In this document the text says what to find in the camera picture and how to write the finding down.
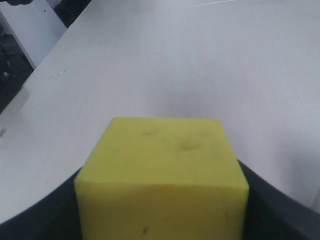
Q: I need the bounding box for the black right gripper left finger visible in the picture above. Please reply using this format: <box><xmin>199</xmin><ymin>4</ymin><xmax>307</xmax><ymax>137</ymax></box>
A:
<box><xmin>0</xmin><ymin>171</ymin><xmax>83</xmax><ymax>240</ymax></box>

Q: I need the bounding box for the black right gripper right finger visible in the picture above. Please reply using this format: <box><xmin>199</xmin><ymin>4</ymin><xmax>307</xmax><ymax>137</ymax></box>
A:
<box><xmin>239</xmin><ymin>161</ymin><xmax>320</xmax><ymax>240</ymax></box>

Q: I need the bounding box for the yellow cube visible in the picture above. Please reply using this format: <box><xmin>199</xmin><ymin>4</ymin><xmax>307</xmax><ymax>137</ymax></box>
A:
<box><xmin>74</xmin><ymin>117</ymin><xmax>249</xmax><ymax>240</ymax></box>

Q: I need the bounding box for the white table leg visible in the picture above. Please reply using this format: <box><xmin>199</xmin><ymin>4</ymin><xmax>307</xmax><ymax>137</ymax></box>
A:
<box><xmin>0</xmin><ymin>0</ymin><xmax>67</xmax><ymax>69</ymax></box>

